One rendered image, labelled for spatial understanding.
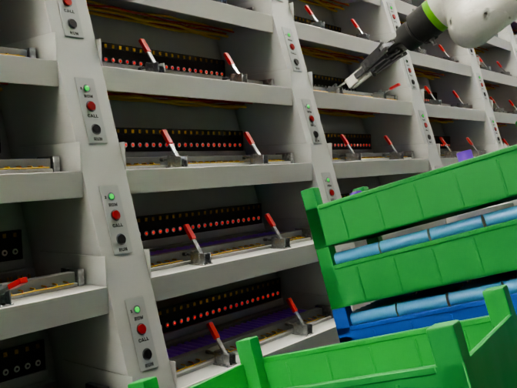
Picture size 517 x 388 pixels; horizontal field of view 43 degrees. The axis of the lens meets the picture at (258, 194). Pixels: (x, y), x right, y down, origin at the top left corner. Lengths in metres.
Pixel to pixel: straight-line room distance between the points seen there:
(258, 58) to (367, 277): 1.05
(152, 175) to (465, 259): 0.66
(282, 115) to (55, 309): 0.88
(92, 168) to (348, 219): 0.51
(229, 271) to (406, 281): 0.59
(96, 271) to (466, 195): 0.63
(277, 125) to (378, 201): 0.94
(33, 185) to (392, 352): 0.65
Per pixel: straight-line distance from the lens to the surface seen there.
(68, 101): 1.20
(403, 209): 0.82
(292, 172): 1.61
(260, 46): 1.79
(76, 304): 1.10
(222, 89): 1.51
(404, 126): 2.33
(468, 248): 0.81
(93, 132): 1.20
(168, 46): 1.74
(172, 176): 1.30
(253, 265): 1.41
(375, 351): 0.71
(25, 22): 1.31
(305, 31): 1.90
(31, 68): 1.19
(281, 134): 1.73
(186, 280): 1.26
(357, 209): 0.84
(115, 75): 1.30
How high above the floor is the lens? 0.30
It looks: 7 degrees up
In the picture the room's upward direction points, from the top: 14 degrees counter-clockwise
